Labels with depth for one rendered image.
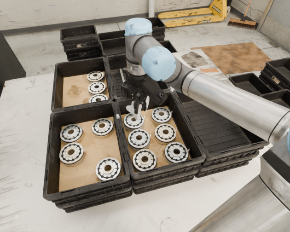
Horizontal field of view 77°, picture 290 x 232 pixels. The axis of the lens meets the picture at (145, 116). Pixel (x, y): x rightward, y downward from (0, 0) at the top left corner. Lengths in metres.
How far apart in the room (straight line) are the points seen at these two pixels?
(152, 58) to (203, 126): 0.60
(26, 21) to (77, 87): 3.00
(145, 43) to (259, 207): 0.40
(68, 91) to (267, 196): 1.08
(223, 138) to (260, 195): 0.69
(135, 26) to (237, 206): 0.44
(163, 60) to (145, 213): 0.66
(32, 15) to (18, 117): 2.87
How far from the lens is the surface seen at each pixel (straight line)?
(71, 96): 1.14
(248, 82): 2.32
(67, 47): 2.30
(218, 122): 1.01
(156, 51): 0.45
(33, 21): 4.07
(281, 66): 2.54
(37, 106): 1.37
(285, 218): 0.28
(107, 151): 0.86
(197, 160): 0.74
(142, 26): 0.52
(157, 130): 0.87
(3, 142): 1.29
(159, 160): 0.82
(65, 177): 0.85
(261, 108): 0.43
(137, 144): 0.82
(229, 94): 0.45
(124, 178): 0.69
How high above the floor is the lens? 1.57
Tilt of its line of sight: 50 degrees down
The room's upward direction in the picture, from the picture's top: straight up
